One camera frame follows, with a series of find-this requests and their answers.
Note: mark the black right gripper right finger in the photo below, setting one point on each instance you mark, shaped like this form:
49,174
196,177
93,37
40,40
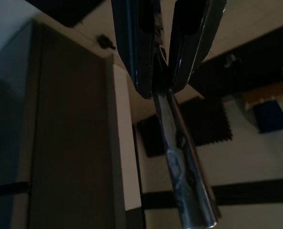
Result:
189,47

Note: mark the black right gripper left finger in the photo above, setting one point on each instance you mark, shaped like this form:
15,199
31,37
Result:
136,47

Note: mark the large black floor mat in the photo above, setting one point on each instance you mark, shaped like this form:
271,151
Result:
251,59

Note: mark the small black debris piece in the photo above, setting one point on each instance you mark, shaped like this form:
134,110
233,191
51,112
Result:
105,41

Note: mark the black rubber mat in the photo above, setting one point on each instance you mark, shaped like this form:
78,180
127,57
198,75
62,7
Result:
67,12

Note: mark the brown cardboard box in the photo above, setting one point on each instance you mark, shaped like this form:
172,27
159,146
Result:
265,93

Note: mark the brown wooden door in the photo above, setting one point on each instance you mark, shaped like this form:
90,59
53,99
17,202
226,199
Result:
72,119

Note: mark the blue box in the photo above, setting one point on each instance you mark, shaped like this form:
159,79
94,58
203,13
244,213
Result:
272,118

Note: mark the dark blue glass panel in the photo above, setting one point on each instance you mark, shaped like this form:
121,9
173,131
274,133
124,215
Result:
8,107

